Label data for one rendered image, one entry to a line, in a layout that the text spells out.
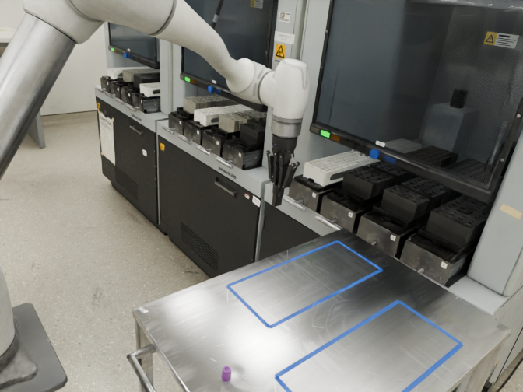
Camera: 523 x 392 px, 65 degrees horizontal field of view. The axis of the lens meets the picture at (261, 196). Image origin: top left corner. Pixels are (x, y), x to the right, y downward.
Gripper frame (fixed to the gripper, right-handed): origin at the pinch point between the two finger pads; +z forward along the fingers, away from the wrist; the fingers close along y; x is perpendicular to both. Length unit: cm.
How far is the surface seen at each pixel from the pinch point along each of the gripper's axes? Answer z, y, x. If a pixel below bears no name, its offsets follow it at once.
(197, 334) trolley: -2, -37, 54
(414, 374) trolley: -2, -66, 29
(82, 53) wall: 11, 350, -61
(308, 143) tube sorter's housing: -11.5, 8.5, -20.9
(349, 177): -6.9, -12.3, -19.2
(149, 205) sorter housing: 61, 117, -13
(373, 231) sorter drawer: 2.1, -29.1, -11.7
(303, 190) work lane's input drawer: 0.8, -0.3, -11.9
